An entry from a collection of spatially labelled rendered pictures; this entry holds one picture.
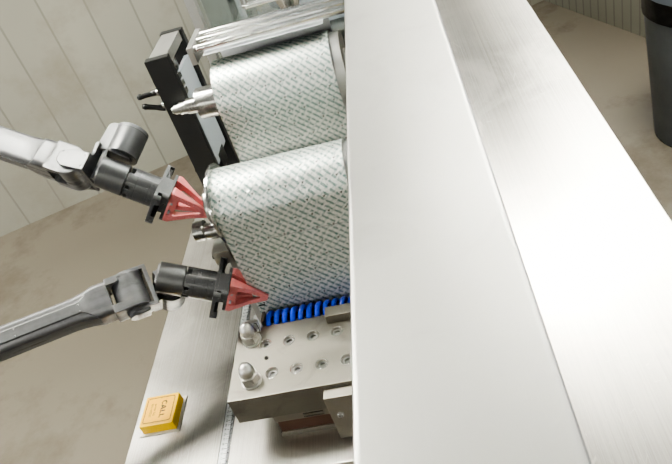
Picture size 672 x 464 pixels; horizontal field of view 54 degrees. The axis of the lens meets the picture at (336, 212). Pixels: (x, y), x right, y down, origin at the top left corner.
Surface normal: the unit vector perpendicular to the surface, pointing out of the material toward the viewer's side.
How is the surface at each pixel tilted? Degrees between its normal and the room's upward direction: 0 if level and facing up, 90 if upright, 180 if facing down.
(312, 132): 92
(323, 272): 91
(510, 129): 0
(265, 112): 92
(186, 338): 0
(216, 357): 0
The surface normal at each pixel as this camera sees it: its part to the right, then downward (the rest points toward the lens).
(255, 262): 0.00, 0.61
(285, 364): -0.26, -0.77
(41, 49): 0.35, 0.48
